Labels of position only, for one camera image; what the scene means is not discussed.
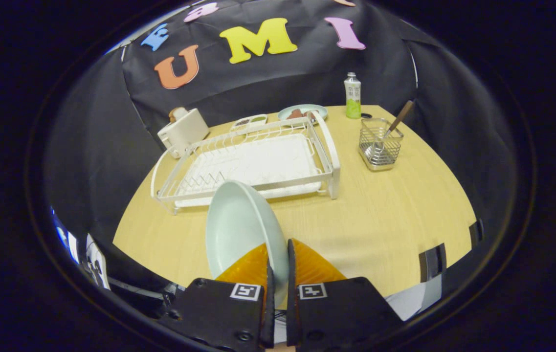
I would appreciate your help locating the toast slice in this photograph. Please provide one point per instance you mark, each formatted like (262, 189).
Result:
(178, 114)

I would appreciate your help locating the green and white bottle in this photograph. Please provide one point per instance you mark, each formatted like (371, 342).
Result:
(353, 95)

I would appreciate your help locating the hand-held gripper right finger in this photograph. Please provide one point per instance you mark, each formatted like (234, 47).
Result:
(341, 313)

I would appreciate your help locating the black backdrop cloth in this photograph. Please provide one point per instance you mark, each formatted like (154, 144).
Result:
(282, 83)

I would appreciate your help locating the white divided sauce dish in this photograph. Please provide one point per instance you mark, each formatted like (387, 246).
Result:
(250, 121)

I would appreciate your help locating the pale green plate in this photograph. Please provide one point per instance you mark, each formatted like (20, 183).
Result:
(238, 225)

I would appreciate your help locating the light blue food plate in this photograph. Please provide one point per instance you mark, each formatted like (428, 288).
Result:
(319, 111)

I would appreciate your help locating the white toaster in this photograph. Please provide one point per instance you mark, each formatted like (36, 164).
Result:
(185, 132)

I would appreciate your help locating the white drip tray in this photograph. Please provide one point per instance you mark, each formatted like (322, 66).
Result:
(258, 161)

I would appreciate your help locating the brown food piece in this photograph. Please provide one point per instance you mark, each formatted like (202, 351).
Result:
(296, 114)

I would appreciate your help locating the black table clamp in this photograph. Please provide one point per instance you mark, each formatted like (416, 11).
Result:
(432, 263)
(476, 232)

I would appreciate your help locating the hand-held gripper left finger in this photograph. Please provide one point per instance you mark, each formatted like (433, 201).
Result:
(219, 313)

